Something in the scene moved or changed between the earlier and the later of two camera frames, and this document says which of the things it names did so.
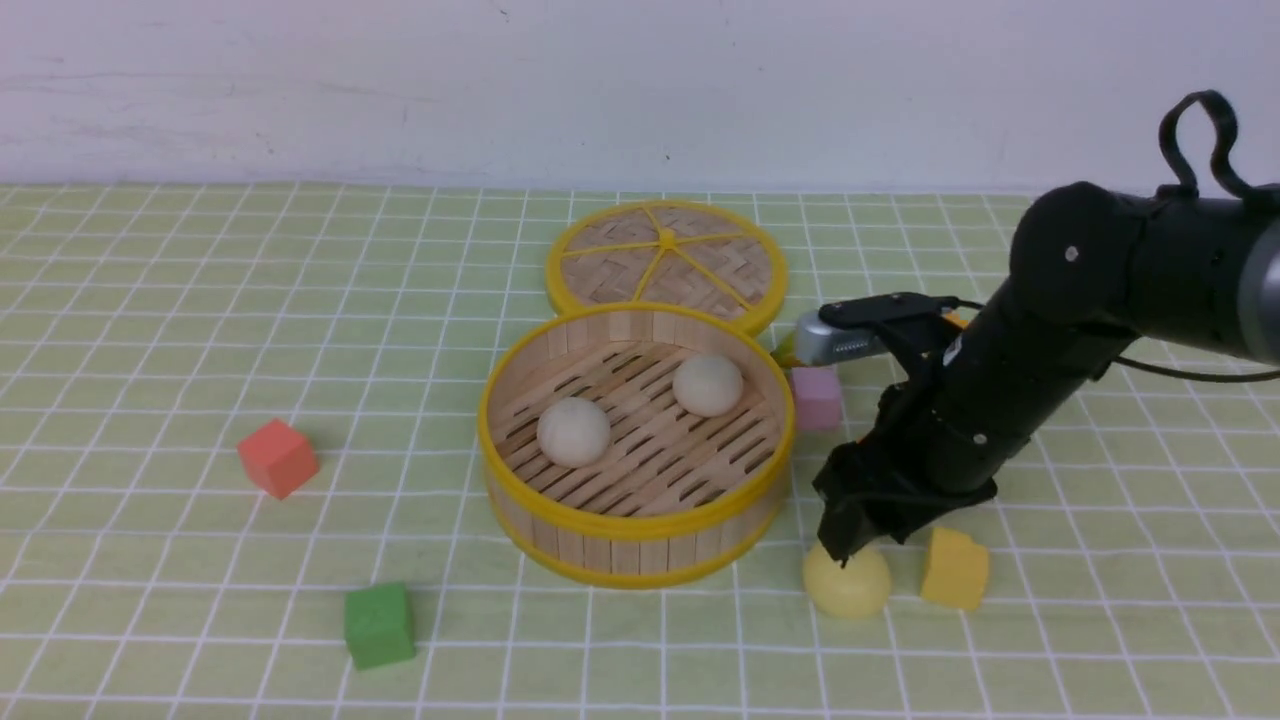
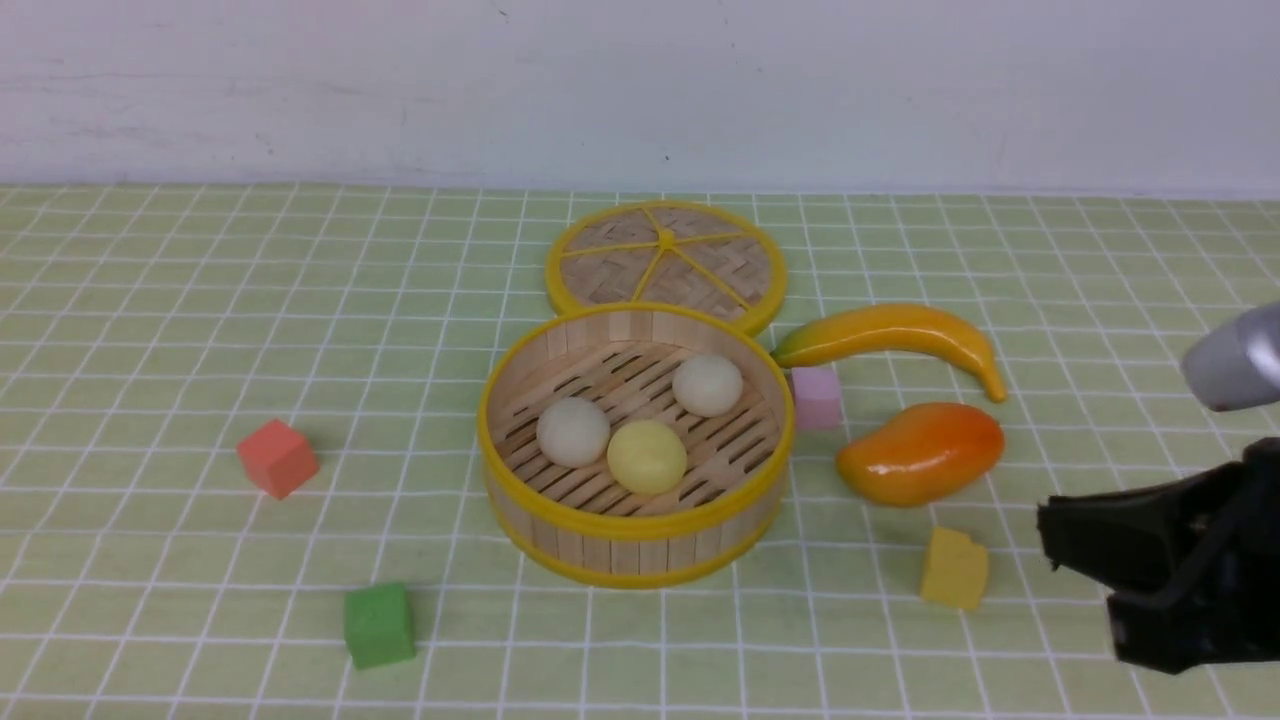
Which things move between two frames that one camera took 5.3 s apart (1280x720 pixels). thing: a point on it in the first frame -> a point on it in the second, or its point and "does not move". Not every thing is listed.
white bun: (707, 386) does not move
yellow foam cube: (956, 571) does not move
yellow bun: (858, 590) -> (646, 457)
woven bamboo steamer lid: (682, 253) does not move
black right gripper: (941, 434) -> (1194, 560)
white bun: (573, 432) does not move
